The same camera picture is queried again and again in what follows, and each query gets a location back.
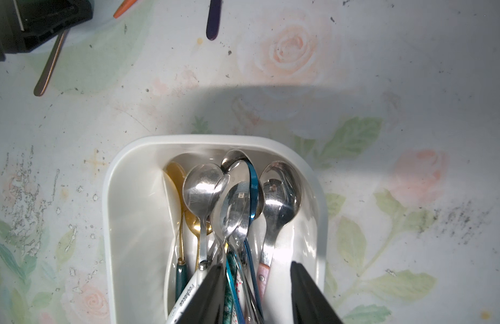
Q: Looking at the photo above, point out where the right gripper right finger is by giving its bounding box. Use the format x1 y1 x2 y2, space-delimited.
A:
290 261 343 324

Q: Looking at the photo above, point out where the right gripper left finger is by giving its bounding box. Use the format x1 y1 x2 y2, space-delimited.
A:
177 265 226 324

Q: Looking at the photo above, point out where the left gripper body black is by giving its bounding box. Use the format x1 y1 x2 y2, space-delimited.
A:
0 0 93 62

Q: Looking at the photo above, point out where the bronze brown spoon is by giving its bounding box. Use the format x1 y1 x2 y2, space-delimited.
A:
33 29 69 97

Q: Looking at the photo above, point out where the white plastic storage box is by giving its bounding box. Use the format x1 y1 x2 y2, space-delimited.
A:
102 134 328 323

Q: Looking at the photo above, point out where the plain steel spoon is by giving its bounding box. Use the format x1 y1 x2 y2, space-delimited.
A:
220 181 251 257

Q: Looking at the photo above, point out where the orange handled spoon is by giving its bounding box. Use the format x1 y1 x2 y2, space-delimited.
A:
113 0 137 19

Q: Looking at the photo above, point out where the Pochacco white handled spoon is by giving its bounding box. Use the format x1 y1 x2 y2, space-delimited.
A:
166 162 223 323

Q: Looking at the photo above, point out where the steel spoon pink handle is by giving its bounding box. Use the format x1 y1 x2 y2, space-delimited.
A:
256 161 301 298

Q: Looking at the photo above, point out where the dark teal blue spoon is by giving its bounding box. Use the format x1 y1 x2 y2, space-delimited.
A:
220 148 266 321

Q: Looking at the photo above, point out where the gold spoon green handle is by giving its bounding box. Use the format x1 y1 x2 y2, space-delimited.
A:
185 209 201 270
164 161 191 302

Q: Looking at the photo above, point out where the purple spoon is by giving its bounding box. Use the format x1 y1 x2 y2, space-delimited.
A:
205 0 222 41

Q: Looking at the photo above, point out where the steel spoon green marbled handle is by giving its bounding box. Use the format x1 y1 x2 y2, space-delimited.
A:
222 255 239 324

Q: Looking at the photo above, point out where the floral table mat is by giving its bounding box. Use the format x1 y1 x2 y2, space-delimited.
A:
0 1 500 323

